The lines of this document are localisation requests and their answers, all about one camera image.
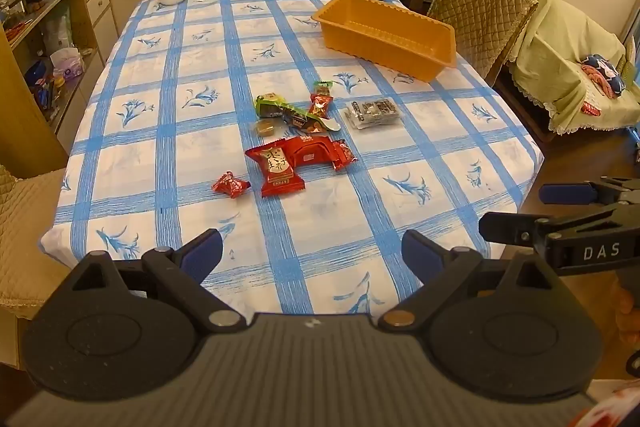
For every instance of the person's red white clothing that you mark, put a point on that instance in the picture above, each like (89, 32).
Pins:
(610, 407)

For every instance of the orange plastic tray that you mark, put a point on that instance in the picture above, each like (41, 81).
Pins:
(380, 32)

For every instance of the small red snack packet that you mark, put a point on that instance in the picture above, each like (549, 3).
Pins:
(320, 106)

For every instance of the large red snack packet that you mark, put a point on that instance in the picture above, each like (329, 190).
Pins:
(274, 168)

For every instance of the small red twist candy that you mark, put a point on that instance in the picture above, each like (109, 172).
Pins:
(230, 185)

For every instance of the chair with quilted cover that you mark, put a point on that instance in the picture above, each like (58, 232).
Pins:
(475, 7)
(25, 232)

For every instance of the long green black snack packet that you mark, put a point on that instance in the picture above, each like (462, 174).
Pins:
(280, 111)

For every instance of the yellow green snack packet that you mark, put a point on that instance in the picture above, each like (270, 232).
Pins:
(269, 97)

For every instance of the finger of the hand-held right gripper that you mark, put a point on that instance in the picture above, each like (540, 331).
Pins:
(510, 229)
(565, 193)

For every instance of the purple wipes pack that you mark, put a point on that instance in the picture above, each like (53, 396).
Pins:
(66, 63)

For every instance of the red packet with white print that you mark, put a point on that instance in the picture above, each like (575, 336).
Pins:
(316, 151)

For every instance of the clear brown cake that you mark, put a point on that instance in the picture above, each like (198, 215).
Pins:
(265, 128)

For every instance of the wooden shelf unit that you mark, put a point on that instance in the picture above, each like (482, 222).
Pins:
(95, 14)

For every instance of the blue checked floral tablecloth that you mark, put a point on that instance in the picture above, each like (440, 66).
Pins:
(200, 157)

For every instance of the sofa with green cover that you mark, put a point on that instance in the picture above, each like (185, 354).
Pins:
(555, 52)

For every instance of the red blue cushion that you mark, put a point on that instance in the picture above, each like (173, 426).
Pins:
(602, 77)

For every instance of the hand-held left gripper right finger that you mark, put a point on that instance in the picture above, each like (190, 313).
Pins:
(421, 253)

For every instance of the person's right hand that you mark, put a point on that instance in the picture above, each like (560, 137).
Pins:
(629, 312)

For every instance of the white plastic bag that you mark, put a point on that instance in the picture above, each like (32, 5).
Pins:
(56, 32)

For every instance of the small green candy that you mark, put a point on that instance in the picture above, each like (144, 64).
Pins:
(324, 88)

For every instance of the clear black snack packet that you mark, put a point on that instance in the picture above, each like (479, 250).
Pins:
(372, 113)

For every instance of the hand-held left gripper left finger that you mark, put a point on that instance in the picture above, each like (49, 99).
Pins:
(202, 253)

